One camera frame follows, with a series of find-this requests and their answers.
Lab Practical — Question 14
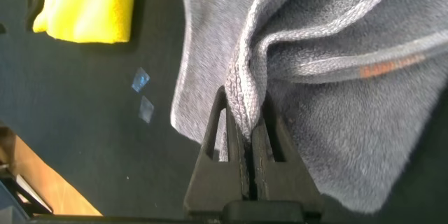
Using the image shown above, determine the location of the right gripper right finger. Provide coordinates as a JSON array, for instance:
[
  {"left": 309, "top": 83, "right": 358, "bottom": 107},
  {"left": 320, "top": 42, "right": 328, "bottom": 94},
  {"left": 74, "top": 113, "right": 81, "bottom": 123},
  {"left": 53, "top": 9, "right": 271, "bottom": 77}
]
[{"left": 251, "top": 93, "right": 325, "bottom": 218}]

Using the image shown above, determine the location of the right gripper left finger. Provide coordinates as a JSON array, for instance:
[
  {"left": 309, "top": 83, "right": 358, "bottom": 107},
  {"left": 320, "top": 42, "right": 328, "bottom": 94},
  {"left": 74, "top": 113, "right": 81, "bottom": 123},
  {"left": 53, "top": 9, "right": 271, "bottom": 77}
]
[{"left": 183, "top": 85, "right": 251, "bottom": 217}]

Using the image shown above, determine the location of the yellow microfibre towel black edge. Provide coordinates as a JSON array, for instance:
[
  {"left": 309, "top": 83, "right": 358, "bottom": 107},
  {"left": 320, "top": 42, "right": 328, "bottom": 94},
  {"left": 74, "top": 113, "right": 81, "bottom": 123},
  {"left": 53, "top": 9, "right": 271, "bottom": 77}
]
[{"left": 25, "top": 0, "right": 139, "bottom": 45}]

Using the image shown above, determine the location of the black metal robot base frame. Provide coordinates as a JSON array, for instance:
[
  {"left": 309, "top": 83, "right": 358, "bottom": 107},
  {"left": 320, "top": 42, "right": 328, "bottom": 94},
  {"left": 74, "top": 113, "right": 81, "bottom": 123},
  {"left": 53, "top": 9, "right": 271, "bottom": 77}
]
[{"left": 0, "top": 162, "right": 54, "bottom": 223}]

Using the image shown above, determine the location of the grey towel with orange marks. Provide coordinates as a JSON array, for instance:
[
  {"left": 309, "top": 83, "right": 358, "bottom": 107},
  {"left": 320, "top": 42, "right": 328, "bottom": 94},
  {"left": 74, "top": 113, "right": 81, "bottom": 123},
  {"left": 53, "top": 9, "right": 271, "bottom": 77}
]
[{"left": 169, "top": 0, "right": 448, "bottom": 215}]

